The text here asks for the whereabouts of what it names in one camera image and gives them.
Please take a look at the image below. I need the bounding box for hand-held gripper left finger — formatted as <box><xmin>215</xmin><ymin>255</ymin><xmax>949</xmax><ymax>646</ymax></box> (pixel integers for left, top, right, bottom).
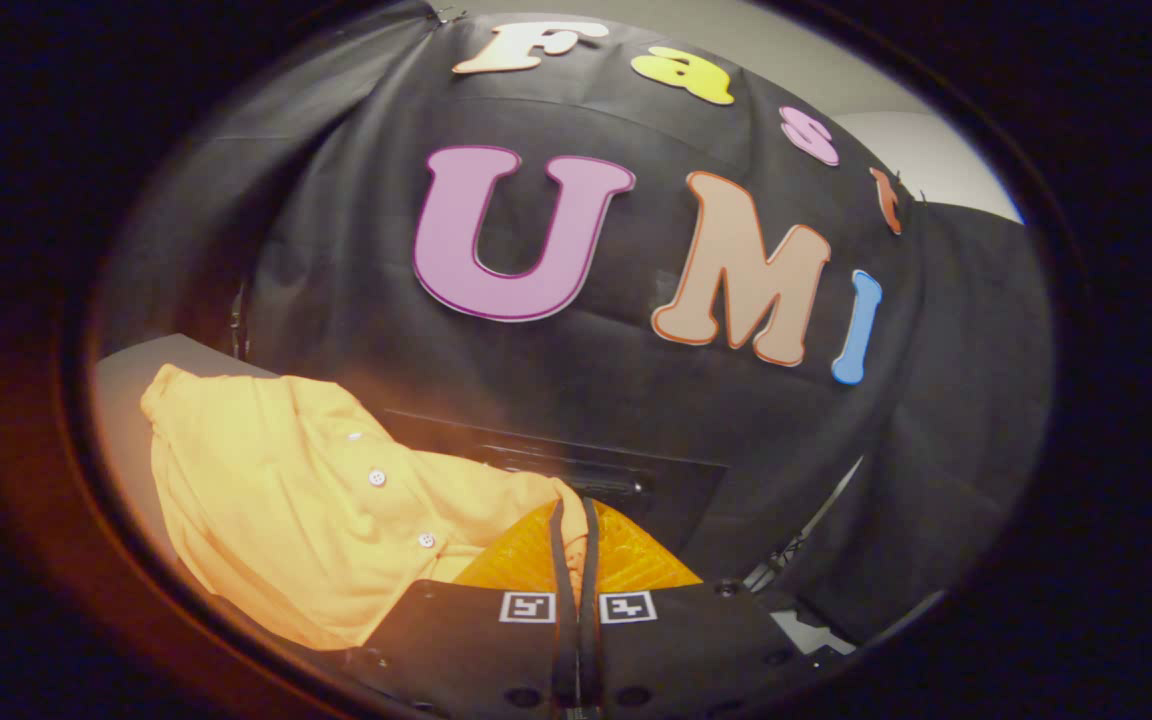
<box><xmin>346</xmin><ymin>498</ymin><xmax>579</xmax><ymax>720</ymax></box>

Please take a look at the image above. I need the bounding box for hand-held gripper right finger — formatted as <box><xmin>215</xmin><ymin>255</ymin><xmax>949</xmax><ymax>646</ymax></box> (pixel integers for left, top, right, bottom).
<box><xmin>578</xmin><ymin>497</ymin><xmax>819</xmax><ymax>720</ymax></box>

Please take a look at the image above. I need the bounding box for dark washing machine lid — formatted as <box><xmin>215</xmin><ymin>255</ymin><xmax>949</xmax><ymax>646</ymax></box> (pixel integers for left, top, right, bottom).
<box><xmin>381</xmin><ymin>408</ymin><xmax>729</xmax><ymax>583</ymax></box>

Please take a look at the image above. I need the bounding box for orange button shirt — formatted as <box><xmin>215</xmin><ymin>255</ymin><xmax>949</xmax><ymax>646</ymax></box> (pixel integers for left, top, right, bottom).
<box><xmin>141</xmin><ymin>363</ymin><xmax>592</xmax><ymax>651</ymax></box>

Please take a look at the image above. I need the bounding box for black backdrop cloth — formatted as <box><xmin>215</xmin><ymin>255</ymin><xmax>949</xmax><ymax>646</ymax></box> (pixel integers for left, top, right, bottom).
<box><xmin>96</xmin><ymin>0</ymin><xmax>1052</xmax><ymax>651</ymax></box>

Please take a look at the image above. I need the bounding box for dark cabinet with beige door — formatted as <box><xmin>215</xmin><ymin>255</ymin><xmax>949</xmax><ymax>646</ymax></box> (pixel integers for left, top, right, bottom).
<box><xmin>91</xmin><ymin>333</ymin><xmax>282</xmax><ymax>601</ymax></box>

